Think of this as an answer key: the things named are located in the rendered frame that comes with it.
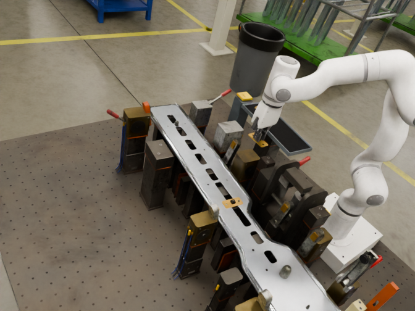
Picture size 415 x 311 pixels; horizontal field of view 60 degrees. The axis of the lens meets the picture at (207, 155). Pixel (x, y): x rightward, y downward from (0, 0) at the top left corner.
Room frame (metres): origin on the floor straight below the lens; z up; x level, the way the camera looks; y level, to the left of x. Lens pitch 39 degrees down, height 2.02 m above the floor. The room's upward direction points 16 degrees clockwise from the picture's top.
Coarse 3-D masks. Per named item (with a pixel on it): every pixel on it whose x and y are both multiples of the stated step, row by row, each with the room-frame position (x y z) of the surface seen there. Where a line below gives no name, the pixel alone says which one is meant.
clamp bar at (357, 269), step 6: (366, 252) 0.76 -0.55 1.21; (372, 252) 0.76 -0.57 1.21; (360, 258) 0.73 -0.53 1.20; (366, 258) 0.73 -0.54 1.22; (372, 258) 0.75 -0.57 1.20; (378, 258) 0.74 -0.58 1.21; (354, 264) 0.75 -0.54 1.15; (360, 264) 0.75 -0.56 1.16; (366, 264) 0.74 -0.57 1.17; (372, 264) 0.74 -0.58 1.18; (348, 270) 0.75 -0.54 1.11; (354, 270) 0.75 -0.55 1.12; (360, 270) 0.74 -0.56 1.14; (366, 270) 0.74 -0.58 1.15; (342, 276) 0.75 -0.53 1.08; (348, 276) 0.74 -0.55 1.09; (354, 276) 0.73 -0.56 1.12; (360, 276) 0.74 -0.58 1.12; (354, 282) 0.73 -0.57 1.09
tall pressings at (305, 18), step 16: (272, 0) 5.90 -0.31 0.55; (288, 0) 5.67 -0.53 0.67; (384, 0) 4.96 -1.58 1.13; (272, 16) 5.79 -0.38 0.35; (288, 16) 5.55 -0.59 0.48; (304, 16) 5.58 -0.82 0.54; (320, 16) 5.27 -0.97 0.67; (336, 16) 5.24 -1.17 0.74; (304, 32) 5.45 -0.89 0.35; (320, 32) 5.13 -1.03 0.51; (352, 48) 4.96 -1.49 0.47
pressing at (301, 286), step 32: (160, 128) 1.36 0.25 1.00; (192, 128) 1.43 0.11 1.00; (192, 160) 1.19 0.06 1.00; (224, 224) 0.90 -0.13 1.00; (256, 224) 0.93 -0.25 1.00; (256, 256) 0.79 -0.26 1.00; (288, 256) 0.83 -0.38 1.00; (256, 288) 0.67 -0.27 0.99; (288, 288) 0.70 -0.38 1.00; (320, 288) 0.73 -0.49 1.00
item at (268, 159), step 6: (264, 156) 1.24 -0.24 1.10; (258, 162) 1.22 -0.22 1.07; (264, 162) 1.20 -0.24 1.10; (270, 162) 1.21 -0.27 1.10; (258, 168) 1.21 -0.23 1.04; (258, 174) 1.21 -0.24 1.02; (252, 180) 1.22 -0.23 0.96; (252, 186) 1.21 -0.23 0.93; (252, 192) 1.20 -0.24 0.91; (240, 216) 1.21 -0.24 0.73
